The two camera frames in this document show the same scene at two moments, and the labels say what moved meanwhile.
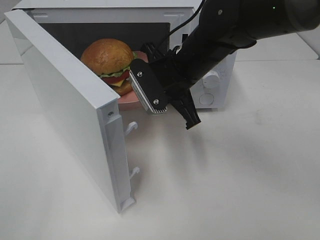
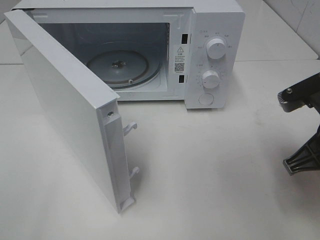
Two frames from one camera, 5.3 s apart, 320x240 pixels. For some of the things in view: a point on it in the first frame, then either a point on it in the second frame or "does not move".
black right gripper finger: x=182 y=100 -> x=307 y=158
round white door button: x=206 y=99 does not move
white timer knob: x=211 y=79 does not move
